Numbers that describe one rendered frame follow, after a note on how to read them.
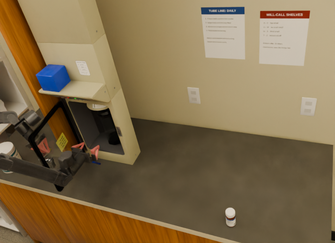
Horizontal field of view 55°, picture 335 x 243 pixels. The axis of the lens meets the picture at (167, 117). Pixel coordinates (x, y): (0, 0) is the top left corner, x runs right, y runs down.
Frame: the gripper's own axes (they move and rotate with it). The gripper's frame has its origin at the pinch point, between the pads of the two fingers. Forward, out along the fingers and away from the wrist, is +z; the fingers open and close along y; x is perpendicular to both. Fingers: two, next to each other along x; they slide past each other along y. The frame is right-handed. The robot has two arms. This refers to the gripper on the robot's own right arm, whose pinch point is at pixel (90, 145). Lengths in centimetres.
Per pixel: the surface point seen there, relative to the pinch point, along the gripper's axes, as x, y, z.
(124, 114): -11.3, -15.2, 15.7
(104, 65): -43.1, -14.5, 12.1
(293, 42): -40, -94, 51
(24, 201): 49, 58, -16
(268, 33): -44, -82, 51
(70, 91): -35.2, -0.5, -0.2
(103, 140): 14.0, 6.3, 17.9
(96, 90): -35.5, -13.3, 2.4
